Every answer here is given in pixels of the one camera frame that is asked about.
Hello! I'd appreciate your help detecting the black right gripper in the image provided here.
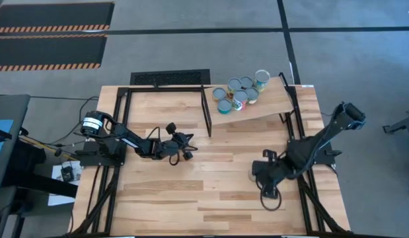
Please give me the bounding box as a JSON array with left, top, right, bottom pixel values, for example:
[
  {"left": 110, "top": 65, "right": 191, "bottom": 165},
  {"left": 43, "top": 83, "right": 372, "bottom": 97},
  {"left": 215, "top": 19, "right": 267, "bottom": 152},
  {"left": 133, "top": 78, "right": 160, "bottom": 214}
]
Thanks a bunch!
[{"left": 251, "top": 148, "right": 293, "bottom": 200}]

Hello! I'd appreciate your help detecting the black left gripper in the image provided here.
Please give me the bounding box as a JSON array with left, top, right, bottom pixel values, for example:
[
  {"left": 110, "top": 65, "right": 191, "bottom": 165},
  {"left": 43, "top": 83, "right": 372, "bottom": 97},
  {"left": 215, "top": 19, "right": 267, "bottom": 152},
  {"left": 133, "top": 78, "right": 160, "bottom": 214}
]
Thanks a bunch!
[{"left": 151, "top": 122, "right": 199, "bottom": 163}]

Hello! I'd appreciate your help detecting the short yellow orange labelled can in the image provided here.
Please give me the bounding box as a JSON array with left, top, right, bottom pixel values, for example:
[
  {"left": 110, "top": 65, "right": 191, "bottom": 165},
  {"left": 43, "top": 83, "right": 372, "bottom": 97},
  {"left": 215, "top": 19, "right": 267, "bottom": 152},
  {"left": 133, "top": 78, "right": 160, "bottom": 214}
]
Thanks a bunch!
[{"left": 211, "top": 87, "right": 228, "bottom": 102}]

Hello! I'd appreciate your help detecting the yellow-green can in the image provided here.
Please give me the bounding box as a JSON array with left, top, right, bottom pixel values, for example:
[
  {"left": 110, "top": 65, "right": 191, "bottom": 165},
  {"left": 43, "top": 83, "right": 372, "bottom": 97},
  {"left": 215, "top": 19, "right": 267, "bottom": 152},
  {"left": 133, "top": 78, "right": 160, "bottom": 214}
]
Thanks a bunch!
[{"left": 232, "top": 89, "right": 249, "bottom": 112}]

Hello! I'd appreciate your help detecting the tall light green labelled can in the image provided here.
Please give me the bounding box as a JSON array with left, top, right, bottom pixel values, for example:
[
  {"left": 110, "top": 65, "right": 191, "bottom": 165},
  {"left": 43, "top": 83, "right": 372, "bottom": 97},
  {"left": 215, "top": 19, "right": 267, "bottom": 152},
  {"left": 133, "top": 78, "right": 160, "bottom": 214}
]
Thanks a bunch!
[{"left": 227, "top": 77, "right": 243, "bottom": 99}]

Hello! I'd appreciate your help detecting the green oranges labelled can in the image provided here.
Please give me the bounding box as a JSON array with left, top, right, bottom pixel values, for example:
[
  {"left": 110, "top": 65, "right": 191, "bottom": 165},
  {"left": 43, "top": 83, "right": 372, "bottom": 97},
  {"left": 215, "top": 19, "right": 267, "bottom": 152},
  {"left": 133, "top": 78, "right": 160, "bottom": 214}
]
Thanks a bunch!
[{"left": 246, "top": 86, "right": 260, "bottom": 105}]

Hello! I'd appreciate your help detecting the red orange labelled can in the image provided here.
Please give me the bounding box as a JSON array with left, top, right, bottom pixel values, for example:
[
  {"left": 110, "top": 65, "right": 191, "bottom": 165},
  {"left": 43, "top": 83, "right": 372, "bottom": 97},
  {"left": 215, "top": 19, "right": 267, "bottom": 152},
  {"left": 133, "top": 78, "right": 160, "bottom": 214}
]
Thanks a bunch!
[{"left": 239, "top": 75, "right": 254, "bottom": 90}]

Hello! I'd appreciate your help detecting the tall yellow teal labelled can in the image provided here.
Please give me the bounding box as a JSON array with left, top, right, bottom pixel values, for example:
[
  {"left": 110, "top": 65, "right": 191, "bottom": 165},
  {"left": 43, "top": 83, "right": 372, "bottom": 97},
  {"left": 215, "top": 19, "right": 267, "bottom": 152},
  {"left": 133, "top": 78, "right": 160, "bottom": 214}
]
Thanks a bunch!
[{"left": 254, "top": 69, "right": 271, "bottom": 93}]

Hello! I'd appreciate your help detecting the black floor vent grille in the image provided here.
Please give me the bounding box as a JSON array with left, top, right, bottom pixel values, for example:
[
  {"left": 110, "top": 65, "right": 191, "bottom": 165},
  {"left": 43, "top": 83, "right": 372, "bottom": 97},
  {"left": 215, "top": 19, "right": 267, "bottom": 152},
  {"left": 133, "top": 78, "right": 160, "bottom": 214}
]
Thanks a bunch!
[{"left": 130, "top": 68, "right": 211, "bottom": 86}]

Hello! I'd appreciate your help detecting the small black electronic device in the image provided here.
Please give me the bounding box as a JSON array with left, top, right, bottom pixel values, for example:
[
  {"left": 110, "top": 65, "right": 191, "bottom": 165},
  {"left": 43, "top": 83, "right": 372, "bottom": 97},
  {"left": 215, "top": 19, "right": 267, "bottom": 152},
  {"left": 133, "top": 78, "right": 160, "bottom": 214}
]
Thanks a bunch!
[{"left": 60, "top": 165, "right": 75, "bottom": 182}]

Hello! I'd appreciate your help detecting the white paper sheet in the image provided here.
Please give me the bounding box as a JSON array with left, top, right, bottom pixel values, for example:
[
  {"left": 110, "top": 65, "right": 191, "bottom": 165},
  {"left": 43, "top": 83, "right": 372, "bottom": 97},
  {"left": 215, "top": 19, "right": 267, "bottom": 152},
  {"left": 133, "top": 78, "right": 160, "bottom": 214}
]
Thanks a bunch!
[{"left": 47, "top": 161, "right": 83, "bottom": 206}]

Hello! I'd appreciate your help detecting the dark metal stand leg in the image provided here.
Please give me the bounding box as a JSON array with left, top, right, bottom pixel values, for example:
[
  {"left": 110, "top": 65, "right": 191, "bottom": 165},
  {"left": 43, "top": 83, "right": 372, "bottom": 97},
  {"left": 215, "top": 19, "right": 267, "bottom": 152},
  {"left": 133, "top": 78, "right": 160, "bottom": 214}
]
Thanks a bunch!
[{"left": 382, "top": 110, "right": 409, "bottom": 135}]

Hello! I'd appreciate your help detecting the black hazard striped floor mat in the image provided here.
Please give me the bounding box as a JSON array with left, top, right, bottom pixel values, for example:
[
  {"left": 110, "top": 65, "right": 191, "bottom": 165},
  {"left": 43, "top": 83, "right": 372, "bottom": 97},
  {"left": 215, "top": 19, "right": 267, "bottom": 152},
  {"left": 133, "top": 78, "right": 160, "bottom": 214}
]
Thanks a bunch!
[
  {"left": 0, "top": 34, "right": 108, "bottom": 72},
  {"left": 0, "top": 1, "right": 115, "bottom": 34}
]

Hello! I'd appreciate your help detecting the dark grey desk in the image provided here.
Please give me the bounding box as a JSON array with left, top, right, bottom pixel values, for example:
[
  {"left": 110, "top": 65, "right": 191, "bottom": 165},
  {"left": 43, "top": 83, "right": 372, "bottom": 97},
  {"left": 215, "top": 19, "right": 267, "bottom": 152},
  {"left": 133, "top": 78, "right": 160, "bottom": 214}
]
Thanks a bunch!
[{"left": 0, "top": 94, "right": 31, "bottom": 191}]

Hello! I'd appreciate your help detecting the blue pad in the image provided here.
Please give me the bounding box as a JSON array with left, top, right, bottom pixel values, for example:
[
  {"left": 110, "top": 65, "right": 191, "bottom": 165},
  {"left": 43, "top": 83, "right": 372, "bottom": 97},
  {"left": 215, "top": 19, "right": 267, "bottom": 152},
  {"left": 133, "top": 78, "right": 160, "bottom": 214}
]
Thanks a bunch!
[{"left": 0, "top": 118, "right": 15, "bottom": 169}]

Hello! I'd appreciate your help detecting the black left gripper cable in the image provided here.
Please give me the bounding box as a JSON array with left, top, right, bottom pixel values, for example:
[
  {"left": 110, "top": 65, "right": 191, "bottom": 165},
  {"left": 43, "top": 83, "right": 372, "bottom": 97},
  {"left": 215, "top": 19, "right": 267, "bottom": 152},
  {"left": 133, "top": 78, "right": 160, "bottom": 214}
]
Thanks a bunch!
[{"left": 147, "top": 126, "right": 181, "bottom": 167}]

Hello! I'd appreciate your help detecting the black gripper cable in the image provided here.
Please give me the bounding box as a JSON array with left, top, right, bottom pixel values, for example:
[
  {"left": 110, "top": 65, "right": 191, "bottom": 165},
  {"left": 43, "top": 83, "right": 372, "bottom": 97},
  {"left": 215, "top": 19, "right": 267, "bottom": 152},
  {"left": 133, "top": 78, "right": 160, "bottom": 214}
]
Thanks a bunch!
[
  {"left": 147, "top": 126, "right": 181, "bottom": 167},
  {"left": 258, "top": 178, "right": 283, "bottom": 212}
]

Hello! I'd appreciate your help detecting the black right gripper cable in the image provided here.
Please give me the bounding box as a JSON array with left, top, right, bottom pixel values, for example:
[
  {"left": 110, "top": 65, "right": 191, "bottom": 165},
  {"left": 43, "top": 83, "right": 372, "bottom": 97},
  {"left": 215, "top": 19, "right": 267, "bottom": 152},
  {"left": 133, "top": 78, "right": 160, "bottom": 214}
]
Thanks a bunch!
[{"left": 258, "top": 178, "right": 283, "bottom": 212}]

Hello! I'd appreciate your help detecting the black aluminium table frame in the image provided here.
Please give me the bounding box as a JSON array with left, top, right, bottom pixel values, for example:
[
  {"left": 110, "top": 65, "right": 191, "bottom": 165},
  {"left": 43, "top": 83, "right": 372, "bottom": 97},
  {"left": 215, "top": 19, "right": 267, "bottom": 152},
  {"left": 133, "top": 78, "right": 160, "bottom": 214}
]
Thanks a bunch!
[{"left": 67, "top": 85, "right": 353, "bottom": 237}]

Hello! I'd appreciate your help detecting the black power cable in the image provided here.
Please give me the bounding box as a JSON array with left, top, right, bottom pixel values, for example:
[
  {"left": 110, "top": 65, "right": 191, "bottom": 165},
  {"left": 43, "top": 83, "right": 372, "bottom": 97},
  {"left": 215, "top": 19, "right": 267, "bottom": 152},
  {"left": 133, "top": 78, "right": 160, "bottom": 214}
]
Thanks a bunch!
[{"left": 29, "top": 95, "right": 100, "bottom": 146}]

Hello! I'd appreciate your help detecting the yellow cable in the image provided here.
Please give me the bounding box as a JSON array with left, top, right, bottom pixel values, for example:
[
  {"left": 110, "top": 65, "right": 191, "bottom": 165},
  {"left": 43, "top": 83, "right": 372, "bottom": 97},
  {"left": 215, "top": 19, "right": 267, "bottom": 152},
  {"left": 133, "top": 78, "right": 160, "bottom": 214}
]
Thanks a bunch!
[{"left": 19, "top": 135, "right": 79, "bottom": 161}]

